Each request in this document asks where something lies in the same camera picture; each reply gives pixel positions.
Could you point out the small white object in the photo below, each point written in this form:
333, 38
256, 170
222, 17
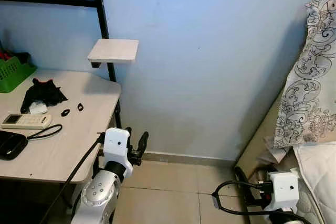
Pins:
38, 108

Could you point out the white remote control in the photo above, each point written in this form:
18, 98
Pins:
26, 121

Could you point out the small white shelf board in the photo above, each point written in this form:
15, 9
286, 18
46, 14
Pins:
113, 51

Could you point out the black metal rack frame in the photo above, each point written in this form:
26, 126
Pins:
100, 9

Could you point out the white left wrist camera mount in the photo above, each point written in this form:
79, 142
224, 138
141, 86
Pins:
115, 142

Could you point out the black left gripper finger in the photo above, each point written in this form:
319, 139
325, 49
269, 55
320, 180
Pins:
143, 140
128, 130

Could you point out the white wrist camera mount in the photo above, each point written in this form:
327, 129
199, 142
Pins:
283, 188
115, 142

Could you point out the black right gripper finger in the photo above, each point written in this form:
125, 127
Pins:
242, 178

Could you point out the green plastic basket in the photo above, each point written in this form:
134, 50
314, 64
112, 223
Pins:
13, 74

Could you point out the black cloth with orange trim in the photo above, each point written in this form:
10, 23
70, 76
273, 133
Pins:
44, 94

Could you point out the white quilted mattress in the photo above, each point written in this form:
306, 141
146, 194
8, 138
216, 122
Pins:
320, 182

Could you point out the black pouch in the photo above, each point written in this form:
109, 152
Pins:
10, 145

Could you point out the wooden bed frame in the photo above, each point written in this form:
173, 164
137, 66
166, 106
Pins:
262, 140

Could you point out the robot left silver arm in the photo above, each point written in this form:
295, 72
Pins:
97, 195

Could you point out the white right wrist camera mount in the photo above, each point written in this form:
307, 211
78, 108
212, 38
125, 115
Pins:
283, 188

